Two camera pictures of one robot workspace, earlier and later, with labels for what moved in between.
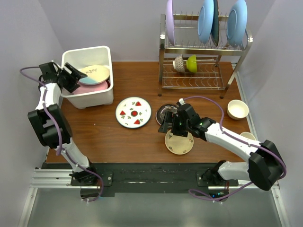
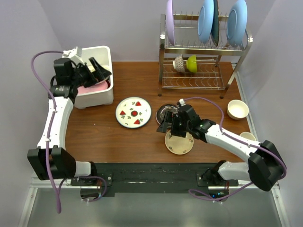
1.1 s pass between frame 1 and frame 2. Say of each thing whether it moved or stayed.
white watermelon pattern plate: stayed
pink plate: stayed
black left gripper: moved
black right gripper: stayed
